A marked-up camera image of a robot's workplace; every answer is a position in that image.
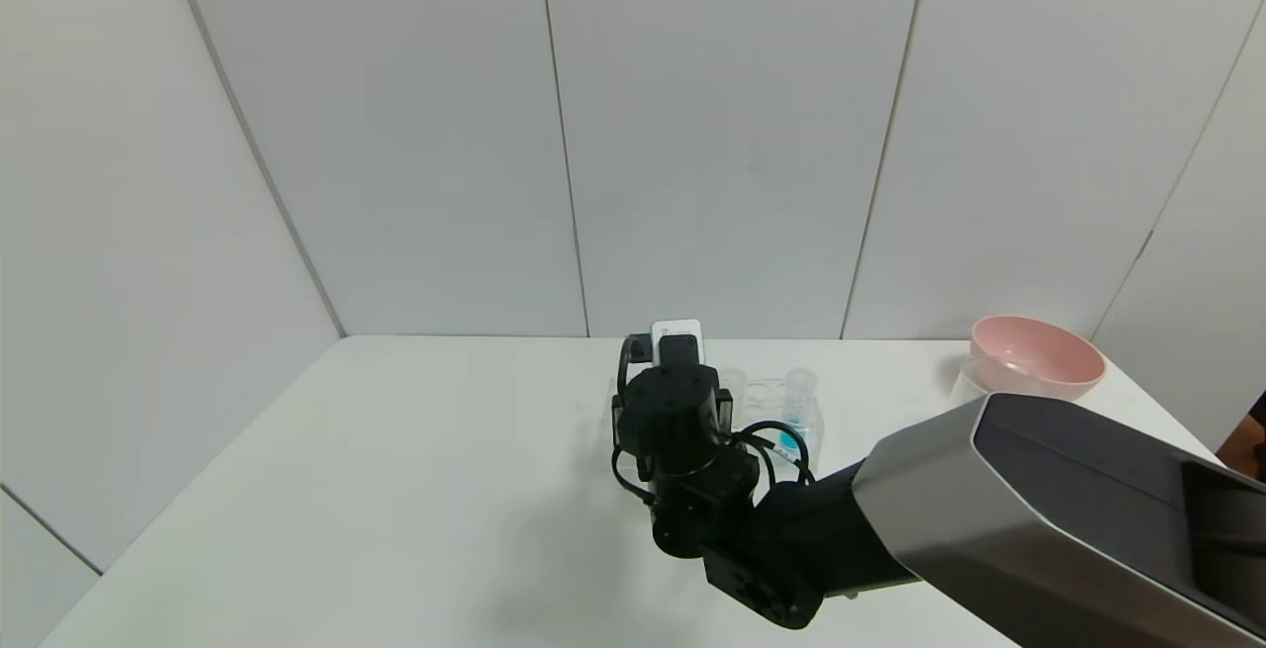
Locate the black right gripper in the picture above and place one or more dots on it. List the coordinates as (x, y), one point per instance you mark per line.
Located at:
(673, 416)

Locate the silver and black right arm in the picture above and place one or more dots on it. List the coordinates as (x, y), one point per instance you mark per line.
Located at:
(989, 509)

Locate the clear acrylic test tube rack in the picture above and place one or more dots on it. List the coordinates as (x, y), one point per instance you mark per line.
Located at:
(767, 396)

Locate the blue pigment test tube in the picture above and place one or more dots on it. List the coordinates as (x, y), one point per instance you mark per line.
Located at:
(799, 401)

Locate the pink bowl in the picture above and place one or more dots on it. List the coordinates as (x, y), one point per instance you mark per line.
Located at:
(1034, 356)

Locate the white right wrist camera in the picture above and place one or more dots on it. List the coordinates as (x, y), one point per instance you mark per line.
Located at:
(678, 328)

